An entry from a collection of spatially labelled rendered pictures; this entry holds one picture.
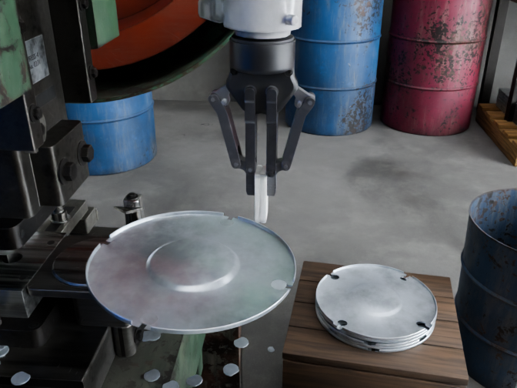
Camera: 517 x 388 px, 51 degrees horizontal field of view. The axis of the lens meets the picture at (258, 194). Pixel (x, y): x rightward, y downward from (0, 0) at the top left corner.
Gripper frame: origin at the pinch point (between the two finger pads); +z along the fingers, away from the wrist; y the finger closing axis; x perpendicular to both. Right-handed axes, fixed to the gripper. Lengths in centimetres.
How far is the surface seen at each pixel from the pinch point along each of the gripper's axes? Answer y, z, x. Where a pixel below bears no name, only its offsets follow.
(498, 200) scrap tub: 65, 45, 93
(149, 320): -12.2, 11.4, -12.7
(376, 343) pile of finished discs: 23, 52, 32
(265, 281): 0.8, 11.9, -2.5
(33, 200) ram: -27.4, -1.0, -6.7
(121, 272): -18.7, 11.1, -3.8
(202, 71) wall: -75, 68, 329
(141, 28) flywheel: -24.4, -14.8, 32.5
